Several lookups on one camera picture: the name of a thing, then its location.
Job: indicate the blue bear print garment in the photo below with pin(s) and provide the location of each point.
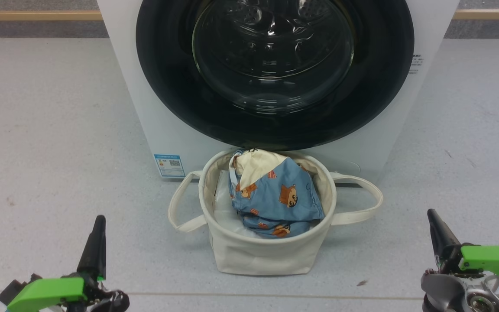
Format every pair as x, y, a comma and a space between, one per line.
271, 203

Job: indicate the cream printed garment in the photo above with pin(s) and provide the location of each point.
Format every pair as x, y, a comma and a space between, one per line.
254, 167

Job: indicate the white basket liner cloth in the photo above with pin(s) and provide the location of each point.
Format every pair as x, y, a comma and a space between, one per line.
225, 214

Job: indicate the blue energy label sticker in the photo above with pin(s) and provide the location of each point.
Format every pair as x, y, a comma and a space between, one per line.
170, 165

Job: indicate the white front-load washing machine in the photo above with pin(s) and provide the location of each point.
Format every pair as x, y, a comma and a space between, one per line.
158, 108

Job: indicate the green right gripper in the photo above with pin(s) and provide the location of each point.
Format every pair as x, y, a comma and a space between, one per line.
492, 258

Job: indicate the cream canvas laundry basket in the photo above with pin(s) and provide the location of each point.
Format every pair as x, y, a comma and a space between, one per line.
258, 255

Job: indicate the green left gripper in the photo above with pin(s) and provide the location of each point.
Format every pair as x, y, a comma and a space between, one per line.
46, 292

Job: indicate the black round glass washer door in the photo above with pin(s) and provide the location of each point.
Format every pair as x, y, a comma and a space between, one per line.
375, 86

